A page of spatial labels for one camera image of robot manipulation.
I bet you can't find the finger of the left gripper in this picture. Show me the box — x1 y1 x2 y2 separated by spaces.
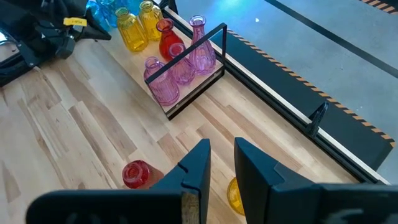
74 9 112 41
55 35 76 60

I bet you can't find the yellow label tag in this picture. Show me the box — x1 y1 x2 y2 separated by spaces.
63 17 88 27

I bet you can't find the red bulb glass vase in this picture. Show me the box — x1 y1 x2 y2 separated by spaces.
155 17 185 62

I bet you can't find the red cylinder glass vase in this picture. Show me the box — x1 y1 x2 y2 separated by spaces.
121 159 165 190

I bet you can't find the teal diamond-pattern glass vase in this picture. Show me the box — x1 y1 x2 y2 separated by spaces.
123 0 144 16

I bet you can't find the black mat orange striped edge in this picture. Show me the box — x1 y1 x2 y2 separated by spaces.
359 0 398 16
211 29 396 172

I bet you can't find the yellow ribbed glass vase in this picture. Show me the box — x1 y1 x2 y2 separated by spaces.
114 6 149 53
139 0 164 42

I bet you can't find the black frame clamp bracket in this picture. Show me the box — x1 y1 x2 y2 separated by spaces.
306 101 330 138

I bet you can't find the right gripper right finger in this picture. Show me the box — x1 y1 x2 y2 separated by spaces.
234 137 398 224

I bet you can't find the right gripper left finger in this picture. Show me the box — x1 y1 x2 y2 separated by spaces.
26 139 211 224

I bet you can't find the pink bulb swirl glass vase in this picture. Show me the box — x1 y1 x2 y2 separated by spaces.
169 42 197 85

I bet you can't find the teal embossed glass vase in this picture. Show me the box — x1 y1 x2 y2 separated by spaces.
85 0 121 32

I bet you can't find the black table edge frame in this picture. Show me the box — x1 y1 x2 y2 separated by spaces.
161 0 389 185

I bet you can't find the small yellow diamond-cut vase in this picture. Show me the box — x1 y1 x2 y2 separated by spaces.
226 176 246 217

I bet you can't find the black metal shelf frame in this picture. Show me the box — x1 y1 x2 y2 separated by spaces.
144 22 228 121

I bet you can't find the pink cone glass vase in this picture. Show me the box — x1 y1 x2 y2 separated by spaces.
188 14 217 75

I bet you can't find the light wooden shelf board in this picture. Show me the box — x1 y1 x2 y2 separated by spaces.
102 9 225 121

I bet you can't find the pink ribbed glass vase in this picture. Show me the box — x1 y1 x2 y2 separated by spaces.
143 56 180 107

